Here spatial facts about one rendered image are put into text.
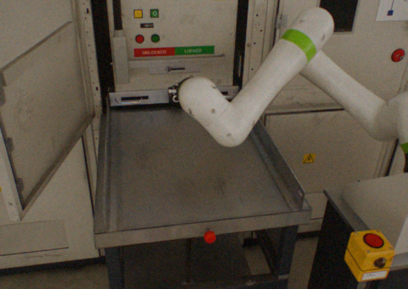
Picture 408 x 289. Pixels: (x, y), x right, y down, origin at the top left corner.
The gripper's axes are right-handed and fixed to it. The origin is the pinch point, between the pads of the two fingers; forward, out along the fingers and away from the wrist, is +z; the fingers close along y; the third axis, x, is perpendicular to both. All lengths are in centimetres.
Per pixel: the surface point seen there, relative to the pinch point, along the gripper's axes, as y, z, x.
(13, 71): -48, -33, 9
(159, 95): -6.5, 23.6, -4.9
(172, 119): -2.7, 14.5, -14.0
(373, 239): 38, -61, -35
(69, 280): -54, 43, -94
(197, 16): 8.8, 13.9, 25.4
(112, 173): -26.2, -17.0, -24.9
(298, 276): 57, 28, -99
